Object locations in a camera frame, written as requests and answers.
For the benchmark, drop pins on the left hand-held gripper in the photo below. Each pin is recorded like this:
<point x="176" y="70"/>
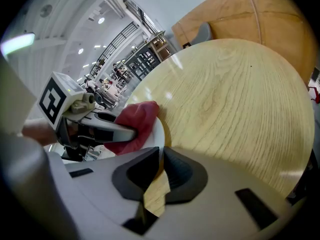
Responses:
<point x="53" y="96"/>

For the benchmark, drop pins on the white plate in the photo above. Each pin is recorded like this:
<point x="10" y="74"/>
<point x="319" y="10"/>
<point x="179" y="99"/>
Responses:
<point x="158" y="134"/>

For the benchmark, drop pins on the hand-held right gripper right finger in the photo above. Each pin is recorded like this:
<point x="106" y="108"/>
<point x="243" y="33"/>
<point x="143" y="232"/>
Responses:
<point x="225" y="189"/>

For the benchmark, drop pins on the grey chair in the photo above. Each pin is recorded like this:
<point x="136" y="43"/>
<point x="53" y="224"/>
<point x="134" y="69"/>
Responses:
<point x="205" y="32"/>

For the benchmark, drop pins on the red stool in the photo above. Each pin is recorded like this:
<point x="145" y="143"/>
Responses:
<point x="316" y="95"/>

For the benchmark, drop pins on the black stair railing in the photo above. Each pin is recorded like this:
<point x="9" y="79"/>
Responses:
<point x="113" y="42"/>

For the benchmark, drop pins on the person's left forearm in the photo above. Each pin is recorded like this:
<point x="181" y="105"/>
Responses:
<point x="37" y="131"/>

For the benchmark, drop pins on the dark grey shelf unit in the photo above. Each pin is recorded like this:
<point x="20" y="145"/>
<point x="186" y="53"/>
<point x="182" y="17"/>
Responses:
<point x="143" y="60"/>

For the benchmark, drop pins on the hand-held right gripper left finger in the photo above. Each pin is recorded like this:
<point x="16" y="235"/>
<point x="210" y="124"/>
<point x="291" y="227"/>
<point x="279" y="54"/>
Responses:
<point x="105" y="176"/>

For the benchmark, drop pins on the long ceiling lamp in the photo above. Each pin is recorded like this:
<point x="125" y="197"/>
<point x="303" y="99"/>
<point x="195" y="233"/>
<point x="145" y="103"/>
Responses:
<point x="17" y="42"/>

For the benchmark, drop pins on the wooden shelf unit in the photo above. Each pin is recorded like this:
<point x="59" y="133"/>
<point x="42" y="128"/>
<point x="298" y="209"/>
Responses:
<point x="161" y="46"/>

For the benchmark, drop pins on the red cloth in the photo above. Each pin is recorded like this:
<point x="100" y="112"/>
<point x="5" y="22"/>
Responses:
<point x="141" y="115"/>

